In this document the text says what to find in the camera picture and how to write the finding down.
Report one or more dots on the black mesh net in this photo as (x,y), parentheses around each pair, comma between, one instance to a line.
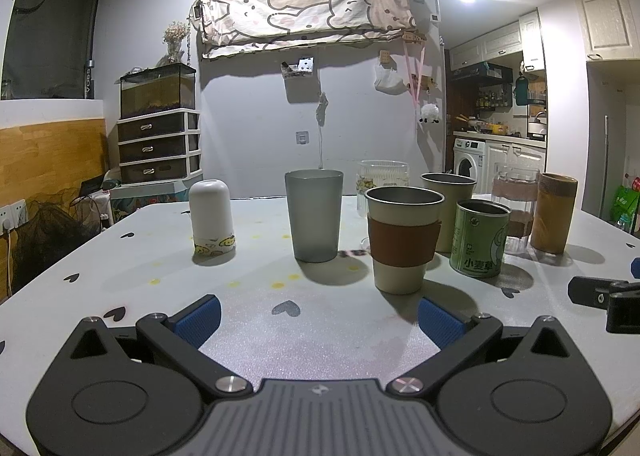
(50,231)

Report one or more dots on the olive metal-rimmed cup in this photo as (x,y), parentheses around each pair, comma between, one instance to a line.
(452,198)

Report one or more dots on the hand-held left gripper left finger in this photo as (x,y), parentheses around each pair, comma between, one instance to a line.
(200,320)

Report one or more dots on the pink ribbon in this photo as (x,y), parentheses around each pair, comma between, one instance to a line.
(416,81)

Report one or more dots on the black range hood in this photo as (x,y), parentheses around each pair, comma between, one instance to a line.
(482,72)

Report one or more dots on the printed blanket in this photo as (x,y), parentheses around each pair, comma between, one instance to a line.
(300,6)

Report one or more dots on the glass terrarium tank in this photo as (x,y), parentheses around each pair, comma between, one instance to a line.
(157,91)

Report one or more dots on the white kitchen wall cabinets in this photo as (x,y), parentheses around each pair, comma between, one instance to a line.
(492,43)

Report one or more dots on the clear wall hook holder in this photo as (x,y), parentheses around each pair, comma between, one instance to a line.
(299,67)

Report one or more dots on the white hanging pouch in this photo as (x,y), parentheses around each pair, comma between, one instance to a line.
(387,78)

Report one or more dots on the cream cup with brown sleeve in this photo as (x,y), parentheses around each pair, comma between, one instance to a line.
(402,246)

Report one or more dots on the white plush toy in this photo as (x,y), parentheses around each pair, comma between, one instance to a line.
(429,113)

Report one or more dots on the teal patterned box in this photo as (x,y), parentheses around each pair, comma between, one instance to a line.
(150,198)

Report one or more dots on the white cup with duck print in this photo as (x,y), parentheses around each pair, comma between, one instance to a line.
(210,216)

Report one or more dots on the brown bamboo cup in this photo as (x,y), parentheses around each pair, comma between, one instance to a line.
(554,216)

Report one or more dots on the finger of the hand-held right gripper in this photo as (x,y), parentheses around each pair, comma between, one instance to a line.
(590,290)
(625,313)

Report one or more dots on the tall white cupboard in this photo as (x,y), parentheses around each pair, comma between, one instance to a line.
(607,21)

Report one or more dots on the white washing machine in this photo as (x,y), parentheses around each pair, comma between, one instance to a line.
(470,163)

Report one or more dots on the green shopping bag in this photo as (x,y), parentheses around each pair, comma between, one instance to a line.
(626,201)

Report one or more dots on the white wall socket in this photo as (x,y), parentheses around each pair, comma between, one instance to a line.
(11,216)

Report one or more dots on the green tin can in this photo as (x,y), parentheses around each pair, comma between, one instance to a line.
(477,246)

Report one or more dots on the dried flower bouquet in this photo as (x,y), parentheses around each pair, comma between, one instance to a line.
(175,38)

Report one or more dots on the dark window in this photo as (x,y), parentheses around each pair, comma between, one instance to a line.
(50,31)

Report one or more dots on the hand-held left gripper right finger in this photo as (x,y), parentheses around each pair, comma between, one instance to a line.
(440,323)

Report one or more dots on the grey translucent plastic cup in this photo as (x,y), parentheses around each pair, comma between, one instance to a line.
(314,216)

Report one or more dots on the small wall hook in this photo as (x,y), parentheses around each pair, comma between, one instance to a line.
(301,137)

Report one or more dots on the clear ribbed glass jar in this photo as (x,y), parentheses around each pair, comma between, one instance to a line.
(517,193)

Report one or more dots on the clear printed glass cup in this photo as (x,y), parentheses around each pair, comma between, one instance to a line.
(382,177)

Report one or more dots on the white plastic drawer unit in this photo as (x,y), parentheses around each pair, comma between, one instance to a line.
(160,146)

